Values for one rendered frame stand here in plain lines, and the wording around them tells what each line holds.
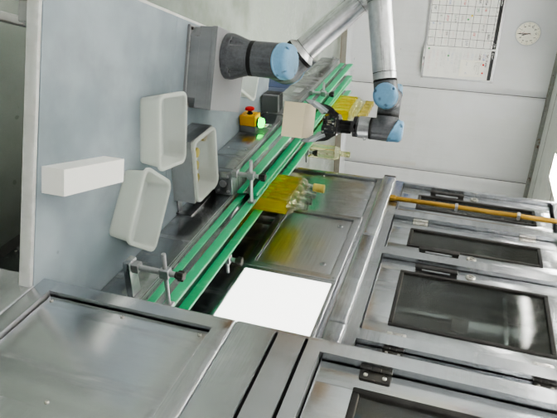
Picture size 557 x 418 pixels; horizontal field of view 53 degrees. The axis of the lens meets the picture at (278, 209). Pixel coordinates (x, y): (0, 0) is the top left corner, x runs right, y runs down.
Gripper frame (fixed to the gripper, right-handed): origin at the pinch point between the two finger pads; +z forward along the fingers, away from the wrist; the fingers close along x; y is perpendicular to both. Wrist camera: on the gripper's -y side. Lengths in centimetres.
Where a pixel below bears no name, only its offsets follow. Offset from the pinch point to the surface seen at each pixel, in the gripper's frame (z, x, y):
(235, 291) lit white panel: 8, 57, 29
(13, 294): 36, 44, 98
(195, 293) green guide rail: 15, 54, 47
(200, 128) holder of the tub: 29.6, 6.4, 22.0
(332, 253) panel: -16.3, 46.7, -2.5
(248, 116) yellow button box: 31.0, 1.3, -26.5
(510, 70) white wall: -105, -83, -589
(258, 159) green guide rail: 18.6, 16.9, -9.0
